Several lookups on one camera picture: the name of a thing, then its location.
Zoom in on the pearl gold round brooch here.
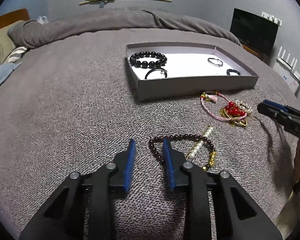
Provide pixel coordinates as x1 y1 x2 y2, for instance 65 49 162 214
219 100 253 128

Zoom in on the red bead bracelet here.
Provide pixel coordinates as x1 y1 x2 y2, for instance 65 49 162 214
223 101 247 117

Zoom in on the dark blue beaded bracelet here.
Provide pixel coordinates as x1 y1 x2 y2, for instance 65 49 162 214
226 68 242 77

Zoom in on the pink woven cord bracelet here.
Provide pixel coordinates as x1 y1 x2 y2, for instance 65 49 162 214
200 91 248 123

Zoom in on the silver wire bangle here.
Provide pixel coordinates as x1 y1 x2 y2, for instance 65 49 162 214
207 57 223 67

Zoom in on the small dark bead gold bracelet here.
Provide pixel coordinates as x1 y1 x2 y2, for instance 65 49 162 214
148 133 218 172

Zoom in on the pearl hair pin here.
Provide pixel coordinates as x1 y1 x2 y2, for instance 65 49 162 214
185 126 215 160

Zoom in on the black cord bracelet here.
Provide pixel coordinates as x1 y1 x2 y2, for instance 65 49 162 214
144 67 169 80

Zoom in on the large black bead bracelet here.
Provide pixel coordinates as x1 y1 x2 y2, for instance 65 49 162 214
129 51 168 68

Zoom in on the white wifi router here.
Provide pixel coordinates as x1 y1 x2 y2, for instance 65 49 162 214
273 46 300 94

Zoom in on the wooden tv stand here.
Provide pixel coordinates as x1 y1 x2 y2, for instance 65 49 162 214
242 44 264 61

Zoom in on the black monitor screen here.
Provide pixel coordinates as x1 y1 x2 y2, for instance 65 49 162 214
230 8 279 56

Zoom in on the grey bed cover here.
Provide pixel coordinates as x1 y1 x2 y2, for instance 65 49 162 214
0 29 298 239

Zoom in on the grey shallow cardboard tray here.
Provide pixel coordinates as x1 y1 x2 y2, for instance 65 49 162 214
126 42 258 101

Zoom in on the striped grey white pillow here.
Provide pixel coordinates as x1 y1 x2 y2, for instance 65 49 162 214
4 46 28 63

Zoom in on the olive green pillow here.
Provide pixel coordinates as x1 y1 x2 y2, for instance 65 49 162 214
0 20 24 65

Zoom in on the grey rolled duvet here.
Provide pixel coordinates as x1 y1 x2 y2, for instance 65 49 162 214
7 7 241 49

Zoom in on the white plastic bag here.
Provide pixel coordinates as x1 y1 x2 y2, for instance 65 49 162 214
37 16 49 24

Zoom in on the wooden headboard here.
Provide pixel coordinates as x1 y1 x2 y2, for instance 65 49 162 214
0 8 30 29

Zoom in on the white wall power strip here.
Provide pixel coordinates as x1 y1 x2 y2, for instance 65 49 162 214
261 12 282 27

